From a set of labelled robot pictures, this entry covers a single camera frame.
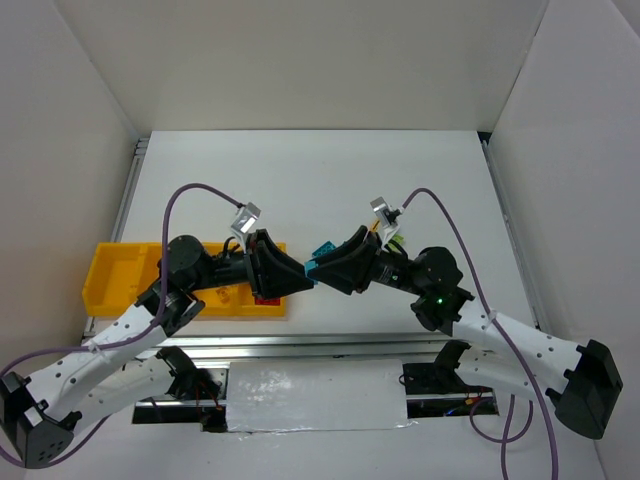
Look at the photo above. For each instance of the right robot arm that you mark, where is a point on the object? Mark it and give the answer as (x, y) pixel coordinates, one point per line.
(580, 382)

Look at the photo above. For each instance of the red yellow lego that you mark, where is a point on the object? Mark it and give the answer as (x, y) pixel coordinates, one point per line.
(267, 302)

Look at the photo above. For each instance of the white taped sheet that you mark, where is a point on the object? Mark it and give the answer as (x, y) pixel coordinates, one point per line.
(326, 395)

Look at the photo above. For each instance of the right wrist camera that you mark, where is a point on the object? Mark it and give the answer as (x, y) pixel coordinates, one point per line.
(388, 219)

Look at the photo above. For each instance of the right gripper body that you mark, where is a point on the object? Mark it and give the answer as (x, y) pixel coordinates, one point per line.
(369, 261)

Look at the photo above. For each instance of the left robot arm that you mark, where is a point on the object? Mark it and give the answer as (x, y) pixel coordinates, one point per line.
(41, 413)

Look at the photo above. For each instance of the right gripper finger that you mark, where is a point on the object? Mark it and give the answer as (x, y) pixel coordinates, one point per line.
(341, 277)
(351, 252)

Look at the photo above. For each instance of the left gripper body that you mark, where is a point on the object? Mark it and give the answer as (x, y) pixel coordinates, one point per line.
(254, 265)

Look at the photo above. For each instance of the yellow three-compartment bin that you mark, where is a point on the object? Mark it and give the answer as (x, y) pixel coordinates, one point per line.
(120, 272)

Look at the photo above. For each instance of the aluminium rail frame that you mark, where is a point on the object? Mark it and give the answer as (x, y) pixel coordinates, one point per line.
(314, 186)

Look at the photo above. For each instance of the blue long lego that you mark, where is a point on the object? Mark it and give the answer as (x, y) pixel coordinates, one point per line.
(326, 248)

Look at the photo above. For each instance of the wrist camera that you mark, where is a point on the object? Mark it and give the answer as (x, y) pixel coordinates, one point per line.
(388, 219)
(246, 217)

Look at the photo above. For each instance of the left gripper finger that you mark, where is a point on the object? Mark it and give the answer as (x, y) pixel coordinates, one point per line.
(275, 262)
(281, 288)

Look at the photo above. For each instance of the small orange lego in bin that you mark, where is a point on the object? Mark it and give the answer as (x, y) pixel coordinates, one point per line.
(223, 295)

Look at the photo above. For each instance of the light blue small lego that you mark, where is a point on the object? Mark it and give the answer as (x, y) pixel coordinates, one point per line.
(309, 266)

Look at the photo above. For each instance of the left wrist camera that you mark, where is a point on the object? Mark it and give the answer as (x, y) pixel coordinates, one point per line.
(246, 217)

